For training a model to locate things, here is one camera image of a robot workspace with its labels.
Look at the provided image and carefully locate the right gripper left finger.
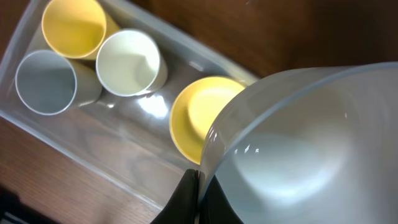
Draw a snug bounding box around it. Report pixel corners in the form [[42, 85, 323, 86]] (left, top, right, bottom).
[[151, 169, 199, 224]]

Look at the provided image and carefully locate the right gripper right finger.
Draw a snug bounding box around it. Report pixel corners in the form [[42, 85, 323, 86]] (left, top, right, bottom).
[[199, 176, 243, 224]]

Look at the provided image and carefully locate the yellow plastic bowl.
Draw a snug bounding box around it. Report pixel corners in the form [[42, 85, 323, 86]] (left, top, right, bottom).
[[169, 77, 245, 165]]

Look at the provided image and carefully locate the white plastic bowl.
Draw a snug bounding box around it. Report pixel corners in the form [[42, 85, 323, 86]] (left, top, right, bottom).
[[199, 62, 397, 223]]

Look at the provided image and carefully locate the white plastic cup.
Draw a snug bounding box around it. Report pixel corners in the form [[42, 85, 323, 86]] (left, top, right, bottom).
[[96, 29, 168, 97]]

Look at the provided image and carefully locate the grey plastic cup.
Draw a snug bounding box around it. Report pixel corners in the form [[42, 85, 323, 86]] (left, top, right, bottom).
[[15, 50, 102, 116]]

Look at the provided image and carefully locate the yellow plastic cup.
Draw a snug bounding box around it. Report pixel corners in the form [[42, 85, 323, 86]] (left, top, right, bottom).
[[41, 0, 119, 60]]

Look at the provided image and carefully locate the clear plastic container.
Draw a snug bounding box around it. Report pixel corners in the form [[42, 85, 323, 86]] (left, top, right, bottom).
[[1, 1, 257, 208]]

